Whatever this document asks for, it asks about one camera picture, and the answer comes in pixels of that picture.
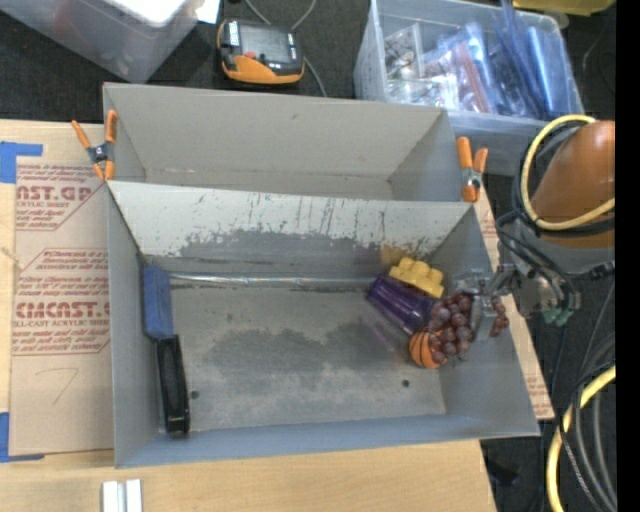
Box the brown cardboard board, red print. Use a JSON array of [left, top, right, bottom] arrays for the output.
[[0, 119, 556, 462]]

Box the orange toy basketball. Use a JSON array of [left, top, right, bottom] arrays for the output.
[[407, 329, 448, 371]]

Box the red toy grape bunch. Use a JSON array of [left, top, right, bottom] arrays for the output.
[[426, 291, 511, 364]]

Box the blue sponge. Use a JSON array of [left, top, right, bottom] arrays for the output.
[[141, 264, 176, 342]]

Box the yellow toy building block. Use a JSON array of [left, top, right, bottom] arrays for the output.
[[388, 256, 446, 300]]

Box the grey metal bin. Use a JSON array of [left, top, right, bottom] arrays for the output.
[[102, 82, 543, 469]]

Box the black flat block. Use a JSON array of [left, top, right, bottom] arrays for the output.
[[155, 333, 192, 437]]

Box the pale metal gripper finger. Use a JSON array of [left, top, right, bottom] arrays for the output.
[[471, 295, 499, 344], [453, 269, 501, 297]]

